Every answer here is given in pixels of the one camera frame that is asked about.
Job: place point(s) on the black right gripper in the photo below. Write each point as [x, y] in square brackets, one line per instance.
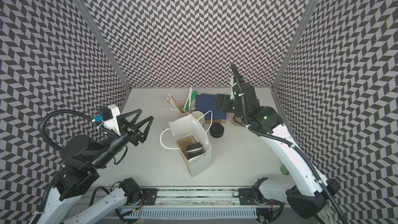
[226, 99]

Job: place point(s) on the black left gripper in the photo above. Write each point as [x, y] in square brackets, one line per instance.
[136, 136]

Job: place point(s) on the black cup lid stack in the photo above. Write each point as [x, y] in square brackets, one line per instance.
[216, 130]

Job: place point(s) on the white paper takeout bag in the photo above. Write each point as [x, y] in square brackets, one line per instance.
[184, 127]

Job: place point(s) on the beige pulp cup carrier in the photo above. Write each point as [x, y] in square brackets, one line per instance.
[183, 143]
[237, 121]

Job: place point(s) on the single paper coffee cup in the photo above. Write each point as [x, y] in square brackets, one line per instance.
[194, 150]

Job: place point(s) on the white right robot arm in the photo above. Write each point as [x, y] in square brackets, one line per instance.
[311, 190]

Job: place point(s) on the blue napkin stack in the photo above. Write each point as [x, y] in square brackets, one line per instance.
[205, 103]

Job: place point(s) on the brown cardboard napkin box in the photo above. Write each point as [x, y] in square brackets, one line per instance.
[220, 121]

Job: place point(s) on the stack of paper cups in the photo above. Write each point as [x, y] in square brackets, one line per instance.
[199, 116]

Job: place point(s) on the green straws bundle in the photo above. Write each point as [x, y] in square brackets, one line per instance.
[189, 99]

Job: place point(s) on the yellow capped bottle right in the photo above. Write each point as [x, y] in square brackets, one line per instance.
[284, 170]

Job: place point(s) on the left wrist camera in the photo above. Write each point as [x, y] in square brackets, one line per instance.
[107, 117]

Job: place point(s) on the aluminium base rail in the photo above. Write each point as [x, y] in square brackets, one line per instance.
[203, 203]

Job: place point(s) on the aluminium corner post right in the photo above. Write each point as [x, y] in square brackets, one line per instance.
[308, 12]

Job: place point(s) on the aluminium corner post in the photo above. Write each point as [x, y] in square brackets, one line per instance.
[308, 12]
[82, 8]

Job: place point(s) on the aluminium corner post left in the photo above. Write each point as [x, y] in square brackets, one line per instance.
[82, 8]

